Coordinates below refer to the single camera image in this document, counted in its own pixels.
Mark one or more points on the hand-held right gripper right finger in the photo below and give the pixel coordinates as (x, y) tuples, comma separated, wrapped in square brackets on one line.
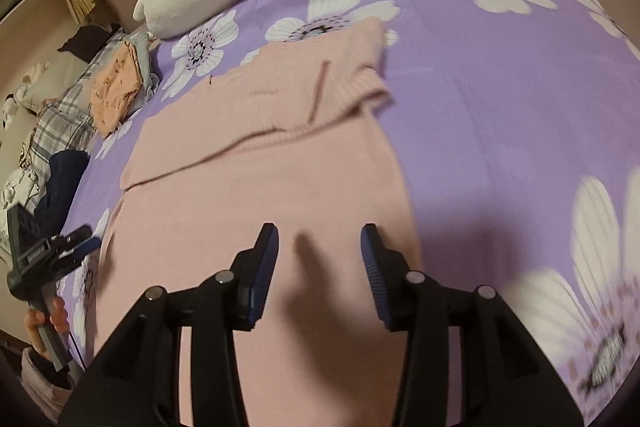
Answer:
[(372, 277)]

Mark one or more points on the black and white plush toy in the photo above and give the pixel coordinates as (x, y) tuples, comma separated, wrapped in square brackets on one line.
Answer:
[(10, 109)]

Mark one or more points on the white printed cloth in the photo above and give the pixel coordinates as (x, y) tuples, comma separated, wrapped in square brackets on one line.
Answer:
[(20, 187)]

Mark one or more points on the person's left forearm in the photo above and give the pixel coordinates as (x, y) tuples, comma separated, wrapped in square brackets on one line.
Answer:
[(42, 382)]

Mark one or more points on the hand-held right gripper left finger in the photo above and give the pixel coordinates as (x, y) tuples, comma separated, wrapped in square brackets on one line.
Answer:
[(265, 267)]

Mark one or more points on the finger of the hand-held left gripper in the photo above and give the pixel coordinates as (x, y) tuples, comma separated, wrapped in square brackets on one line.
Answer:
[(84, 250), (75, 235)]

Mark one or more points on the navy blue cloth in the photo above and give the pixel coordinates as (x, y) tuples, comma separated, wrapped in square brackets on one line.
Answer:
[(65, 177)]

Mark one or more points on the dark brown cloth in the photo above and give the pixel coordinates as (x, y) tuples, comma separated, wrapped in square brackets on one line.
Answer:
[(85, 42)]

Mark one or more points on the pink long-sleeve top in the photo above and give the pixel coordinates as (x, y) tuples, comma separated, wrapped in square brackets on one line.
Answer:
[(260, 187)]

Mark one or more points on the grey pillow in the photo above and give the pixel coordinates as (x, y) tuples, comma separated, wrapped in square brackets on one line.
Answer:
[(60, 72)]

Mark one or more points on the person's left hand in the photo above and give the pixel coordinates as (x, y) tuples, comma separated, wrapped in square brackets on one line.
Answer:
[(59, 314)]

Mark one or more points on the orange printed folded garment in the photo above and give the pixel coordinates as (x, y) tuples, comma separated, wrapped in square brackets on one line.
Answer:
[(115, 92)]

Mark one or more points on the purple floral blanket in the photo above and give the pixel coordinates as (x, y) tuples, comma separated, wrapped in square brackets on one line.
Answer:
[(475, 107)]

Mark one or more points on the grey-blue folded clothes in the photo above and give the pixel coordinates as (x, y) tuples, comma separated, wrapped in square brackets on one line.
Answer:
[(146, 62)]

